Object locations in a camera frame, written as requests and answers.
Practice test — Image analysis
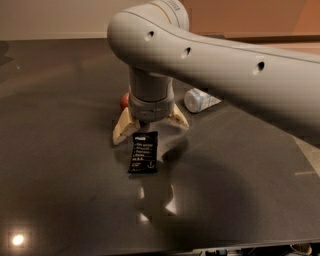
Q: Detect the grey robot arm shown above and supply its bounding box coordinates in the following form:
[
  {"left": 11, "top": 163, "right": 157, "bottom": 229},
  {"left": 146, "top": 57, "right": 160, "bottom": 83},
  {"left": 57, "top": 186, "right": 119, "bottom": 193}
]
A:
[{"left": 107, "top": 0, "right": 320, "bottom": 145}]

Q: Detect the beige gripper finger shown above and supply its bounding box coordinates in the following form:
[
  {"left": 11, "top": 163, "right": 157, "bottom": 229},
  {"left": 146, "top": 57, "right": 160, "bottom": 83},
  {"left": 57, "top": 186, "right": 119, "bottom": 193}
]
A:
[
  {"left": 112, "top": 107, "right": 141, "bottom": 145},
  {"left": 167, "top": 105, "right": 189, "bottom": 130}
]

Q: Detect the clear plastic water bottle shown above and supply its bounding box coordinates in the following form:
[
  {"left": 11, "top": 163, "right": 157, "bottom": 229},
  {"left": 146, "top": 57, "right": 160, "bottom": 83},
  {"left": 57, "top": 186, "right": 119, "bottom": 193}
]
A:
[{"left": 184, "top": 88, "right": 220, "bottom": 113}]

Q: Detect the black rxbar chocolate wrapper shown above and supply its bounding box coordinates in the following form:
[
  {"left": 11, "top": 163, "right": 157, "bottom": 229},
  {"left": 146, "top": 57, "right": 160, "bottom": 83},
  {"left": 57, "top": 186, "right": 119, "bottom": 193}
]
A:
[{"left": 129, "top": 131, "right": 158, "bottom": 174}]

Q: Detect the red apple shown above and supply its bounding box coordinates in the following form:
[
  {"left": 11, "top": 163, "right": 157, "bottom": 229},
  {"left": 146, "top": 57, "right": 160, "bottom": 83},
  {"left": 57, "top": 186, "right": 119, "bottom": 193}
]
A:
[{"left": 120, "top": 92, "right": 129, "bottom": 110}]

